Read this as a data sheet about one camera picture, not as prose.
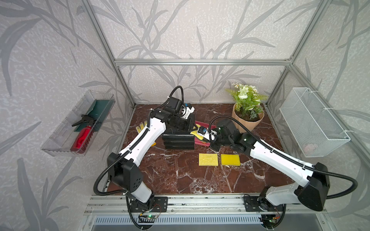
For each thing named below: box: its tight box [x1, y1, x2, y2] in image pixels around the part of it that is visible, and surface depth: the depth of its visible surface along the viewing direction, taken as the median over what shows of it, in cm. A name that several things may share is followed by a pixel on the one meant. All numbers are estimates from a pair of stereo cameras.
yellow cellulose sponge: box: [198, 153, 219, 167], surface depth 90 cm
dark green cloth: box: [73, 99, 116, 132], surface depth 71 cm
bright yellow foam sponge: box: [220, 154, 241, 167], surface depth 90 cm
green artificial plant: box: [225, 82, 268, 120], surface depth 87 cm
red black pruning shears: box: [70, 114, 97, 154], surface depth 61 cm
